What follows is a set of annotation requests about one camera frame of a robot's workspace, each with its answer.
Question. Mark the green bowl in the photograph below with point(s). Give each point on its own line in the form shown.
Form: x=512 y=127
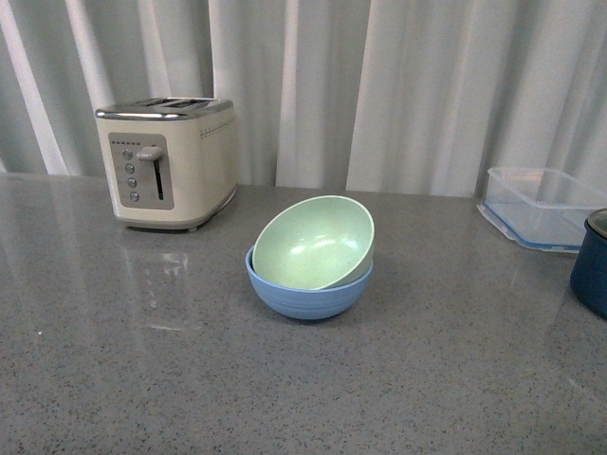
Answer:
x=321 y=242

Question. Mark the blue bowl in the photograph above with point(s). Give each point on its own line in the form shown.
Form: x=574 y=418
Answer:
x=307 y=304

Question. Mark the cream two-slot toaster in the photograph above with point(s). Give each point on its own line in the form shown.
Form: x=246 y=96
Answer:
x=170 y=163

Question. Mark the white curtain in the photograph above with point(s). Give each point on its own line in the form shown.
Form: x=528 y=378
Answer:
x=420 y=97

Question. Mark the clear plastic container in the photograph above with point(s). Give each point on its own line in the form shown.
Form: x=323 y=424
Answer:
x=542 y=188

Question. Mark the clear container lid blue seal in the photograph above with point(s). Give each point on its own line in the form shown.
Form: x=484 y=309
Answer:
x=551 y=230

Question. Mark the dark blue saucepan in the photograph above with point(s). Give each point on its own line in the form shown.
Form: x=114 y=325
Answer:
x=588 y=276

